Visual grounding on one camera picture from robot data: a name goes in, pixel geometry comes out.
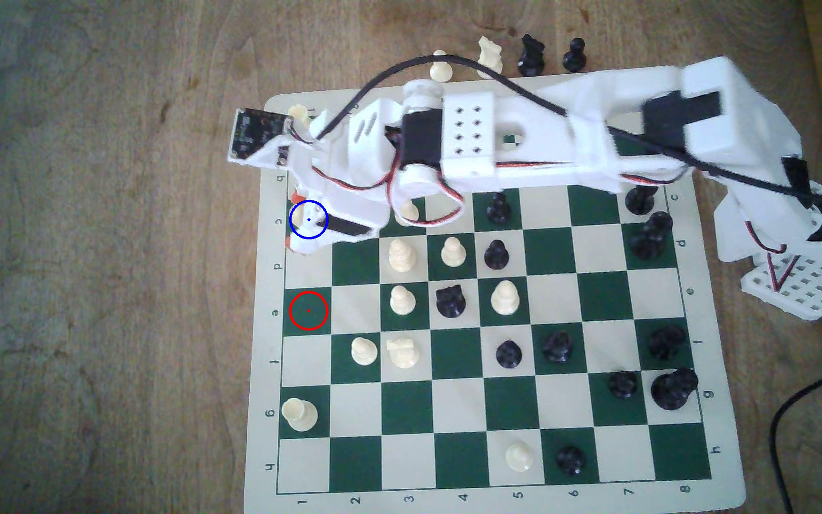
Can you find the white plastic gripper body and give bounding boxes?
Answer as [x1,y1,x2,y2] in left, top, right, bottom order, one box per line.
[311,99,403,245]

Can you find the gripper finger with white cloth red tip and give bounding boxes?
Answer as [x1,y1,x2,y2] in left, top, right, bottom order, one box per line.
[284,227,335,257]
[290,168,331,209]

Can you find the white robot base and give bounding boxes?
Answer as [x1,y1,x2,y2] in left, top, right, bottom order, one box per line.
[711,153,822,267]

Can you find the white chess bishop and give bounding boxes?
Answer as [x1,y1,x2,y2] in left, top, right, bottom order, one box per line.
[388,239,416,273]

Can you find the white chess knight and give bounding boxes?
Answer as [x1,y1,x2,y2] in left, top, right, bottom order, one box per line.
[477,36,505,78]
[387,337,421,369]

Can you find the black chess knight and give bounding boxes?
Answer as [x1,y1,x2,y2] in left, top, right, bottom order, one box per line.
[436,284,467,318]
[517,34,546,77]

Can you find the green and cream chess mat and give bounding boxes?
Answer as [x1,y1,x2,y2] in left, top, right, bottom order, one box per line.
[243,68,747,514]

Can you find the black chess rook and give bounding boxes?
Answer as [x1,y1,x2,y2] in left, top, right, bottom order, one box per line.
[648,325,688,361]
[625,187,658,216]

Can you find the black chess queen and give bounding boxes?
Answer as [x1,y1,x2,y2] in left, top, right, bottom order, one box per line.
[628,211,674,261]

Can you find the black chess king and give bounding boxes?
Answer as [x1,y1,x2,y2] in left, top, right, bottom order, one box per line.
[651,367,699,411]

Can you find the white pawn e5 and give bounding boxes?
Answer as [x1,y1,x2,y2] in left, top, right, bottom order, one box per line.
[491,280,520,316]

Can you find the white perforated plate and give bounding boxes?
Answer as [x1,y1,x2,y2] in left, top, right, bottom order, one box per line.
[739,253,822,320]

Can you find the black camera circuit board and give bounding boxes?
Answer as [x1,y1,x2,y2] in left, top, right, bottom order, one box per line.
[229,109,294,167]

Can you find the red white black servo wires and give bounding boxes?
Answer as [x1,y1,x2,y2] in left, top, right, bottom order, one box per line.
[311,160,690,229]

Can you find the thin black cable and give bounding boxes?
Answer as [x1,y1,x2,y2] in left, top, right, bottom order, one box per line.
[770,355,822,514]

